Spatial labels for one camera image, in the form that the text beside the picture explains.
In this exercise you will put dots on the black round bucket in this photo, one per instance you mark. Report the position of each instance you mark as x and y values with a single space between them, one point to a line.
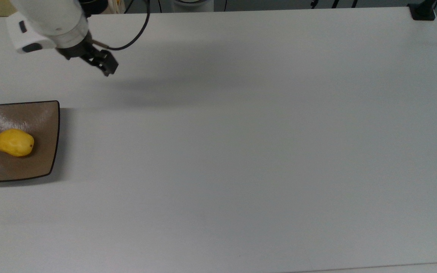
96 4

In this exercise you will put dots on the black table clamp mount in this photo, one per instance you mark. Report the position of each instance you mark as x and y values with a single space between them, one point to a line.
422 11

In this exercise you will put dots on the yellow white package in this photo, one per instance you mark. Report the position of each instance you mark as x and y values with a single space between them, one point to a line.
118 4

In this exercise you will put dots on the brown square ceramic plate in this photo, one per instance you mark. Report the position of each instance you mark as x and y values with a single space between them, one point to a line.
32 121

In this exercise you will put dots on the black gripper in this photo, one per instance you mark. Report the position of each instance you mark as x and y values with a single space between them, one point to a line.
82 49

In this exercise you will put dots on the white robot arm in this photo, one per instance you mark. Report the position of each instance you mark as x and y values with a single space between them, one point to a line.
47 19

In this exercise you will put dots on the yellow potato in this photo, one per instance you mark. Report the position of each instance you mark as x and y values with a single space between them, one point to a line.
14 142

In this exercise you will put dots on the black tripod legs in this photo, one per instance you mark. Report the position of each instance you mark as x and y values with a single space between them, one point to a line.
334 3

